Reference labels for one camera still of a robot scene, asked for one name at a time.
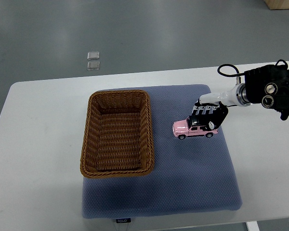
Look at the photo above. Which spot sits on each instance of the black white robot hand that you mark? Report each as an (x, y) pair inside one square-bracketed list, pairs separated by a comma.
[(211, 109)]

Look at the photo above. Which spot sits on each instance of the pink toy car black roof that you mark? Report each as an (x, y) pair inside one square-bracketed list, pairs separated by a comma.
[(191, 127)]

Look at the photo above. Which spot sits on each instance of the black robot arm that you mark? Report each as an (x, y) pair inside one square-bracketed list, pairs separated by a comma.
[(269, 86)]

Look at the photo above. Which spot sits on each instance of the brown wicker basket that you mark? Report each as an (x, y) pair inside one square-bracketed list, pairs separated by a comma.
[(118, 135)]

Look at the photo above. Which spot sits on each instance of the blue-grey textured mat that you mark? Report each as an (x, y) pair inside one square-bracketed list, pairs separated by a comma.
[(195, 174)]

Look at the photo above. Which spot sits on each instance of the wooden box corner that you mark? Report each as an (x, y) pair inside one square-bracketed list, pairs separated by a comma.
[(277, 4)]

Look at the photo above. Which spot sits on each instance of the white table leg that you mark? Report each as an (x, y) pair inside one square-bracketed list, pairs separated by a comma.
[(252, 226)]

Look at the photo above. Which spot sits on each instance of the upper floor socket plate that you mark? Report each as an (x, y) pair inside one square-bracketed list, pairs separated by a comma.
[(93, 55)]

